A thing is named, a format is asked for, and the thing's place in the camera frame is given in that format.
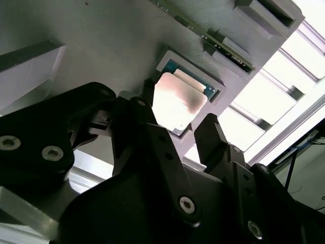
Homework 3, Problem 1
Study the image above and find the silver CPU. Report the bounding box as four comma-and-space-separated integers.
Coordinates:
151, 59, 219, 136

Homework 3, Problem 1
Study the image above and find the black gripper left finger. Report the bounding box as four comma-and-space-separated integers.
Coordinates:
0, 79, 203, 226

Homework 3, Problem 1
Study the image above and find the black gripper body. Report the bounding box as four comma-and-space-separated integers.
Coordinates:
58, 165, 244, 244

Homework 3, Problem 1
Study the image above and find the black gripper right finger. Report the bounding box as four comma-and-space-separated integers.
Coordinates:
194, 113, 325, 244

